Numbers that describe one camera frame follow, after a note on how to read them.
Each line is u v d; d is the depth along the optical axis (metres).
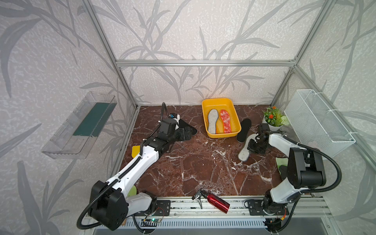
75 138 0.64
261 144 0.78
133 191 0.80
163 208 0.73
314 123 0.65
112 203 0.38
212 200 0.73
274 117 0.93
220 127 1.06
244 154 0.91
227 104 1.19
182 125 1.10
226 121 1.08
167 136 0.60
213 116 1.11
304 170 0.46
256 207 0.74
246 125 1.07
